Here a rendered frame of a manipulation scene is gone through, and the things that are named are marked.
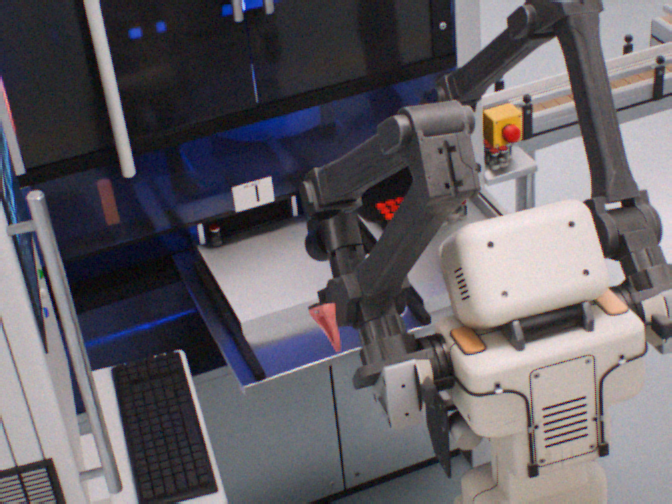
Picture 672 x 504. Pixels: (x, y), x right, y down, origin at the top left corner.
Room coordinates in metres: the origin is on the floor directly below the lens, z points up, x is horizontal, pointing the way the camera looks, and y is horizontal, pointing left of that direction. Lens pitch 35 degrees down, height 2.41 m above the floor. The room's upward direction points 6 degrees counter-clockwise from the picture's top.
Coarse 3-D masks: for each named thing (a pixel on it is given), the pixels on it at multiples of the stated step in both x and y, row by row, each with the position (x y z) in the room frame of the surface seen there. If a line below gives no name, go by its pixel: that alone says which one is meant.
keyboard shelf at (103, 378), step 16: (96, 384) 1.90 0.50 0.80; (112, 384) 1.89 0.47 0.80; (192, 384) 1.87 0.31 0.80; (112, 400) 1.84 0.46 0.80; (112, 416) 1.80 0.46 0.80; (112, 432) 1.75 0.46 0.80; (96, 448) 1.72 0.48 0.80; (208, 448) 1.68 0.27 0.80; (96, 464) 1.68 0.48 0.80; (128, 464) 1.66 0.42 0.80; (96, 480) 1.64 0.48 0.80; (128, 480) 1.62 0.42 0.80; (96, 496) 1.60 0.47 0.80; (112, 496) 1.59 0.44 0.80; (128, 496) 1.58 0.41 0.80; (208, 496) 1.56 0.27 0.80; (224, 496) 1.56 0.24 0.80
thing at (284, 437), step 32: (224, 384) 2.15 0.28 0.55; (288, 384) 2.19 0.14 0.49; (320, 384) 2.22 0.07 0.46; (352, 384) 2.24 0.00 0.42; (224, 416) 2.14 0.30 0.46; (256, 416) 2.17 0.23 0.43; (288, 416) 2.19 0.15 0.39; (320, 416) 2.22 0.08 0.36; (352, 416) 2.24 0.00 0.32; (448, 416) 2.32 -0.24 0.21; (224, 448) 2.14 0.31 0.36; (256, 448) 2.16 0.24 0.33; (288, 448) 2.19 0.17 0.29; (320, 448) 2.21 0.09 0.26; (352, 448) 2.24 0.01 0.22; (384, 448) 2.26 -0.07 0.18; (416, 448) 2.29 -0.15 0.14; (224, 480) 2.13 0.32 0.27; (256, 480) 2.16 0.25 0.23; (288, 480) 2.18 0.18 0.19; (320, 480) 2.21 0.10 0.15; (352, 480) 2.24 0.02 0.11
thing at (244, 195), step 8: (248, 184) 2.19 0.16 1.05; (256, 184) 2.19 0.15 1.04; (264, 184) 2.20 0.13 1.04; (240, 192) 2.18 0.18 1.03; (248, 192) 2.19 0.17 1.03; (264, 192) 2.20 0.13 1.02; (272, 192) 2.20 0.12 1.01; (240, 200) 2.18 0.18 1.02; (248, 200) 2.18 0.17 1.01; (256, 200) 2.19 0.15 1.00; (264, 200) 2.20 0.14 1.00; (272, 200) 2.20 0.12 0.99; (240, 208) 2.18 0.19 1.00; (248, 208) 2.18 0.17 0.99
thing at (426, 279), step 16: (480, 208) 2.24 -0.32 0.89; (368, 224) 2.24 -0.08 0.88; (448, 224) 2.20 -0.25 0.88; (464, 224) 2.19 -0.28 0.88; (432, 240) 2.15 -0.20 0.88; (432, 256) 2.09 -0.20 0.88; (416, 272) 2.04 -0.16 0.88; (432, 272) 2.04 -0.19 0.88; (416, 288) 1.95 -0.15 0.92; (432, 288) 1.98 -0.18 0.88; (432, 304) 1.91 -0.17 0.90; (448, 304) 1.93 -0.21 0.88
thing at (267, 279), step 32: (288, 224) 2.27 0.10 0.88; (224, 256) 2.18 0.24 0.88; (256, 256) 2.16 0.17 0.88; (288, 256) 2.15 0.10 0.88; (224, 288) 2.06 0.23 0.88; (256, 288) 2.05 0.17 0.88; (288, 288) 2.04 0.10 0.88; (320, 288) 2.03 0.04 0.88; (256, 320) 1.91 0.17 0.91; (288, 320) 1.93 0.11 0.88
